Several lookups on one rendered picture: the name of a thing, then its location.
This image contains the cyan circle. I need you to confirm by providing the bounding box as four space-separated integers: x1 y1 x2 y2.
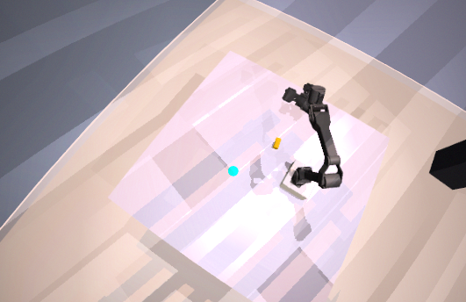
228 166 239 176

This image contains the yellow cylinder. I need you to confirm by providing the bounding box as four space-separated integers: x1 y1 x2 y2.
273 138 282 149

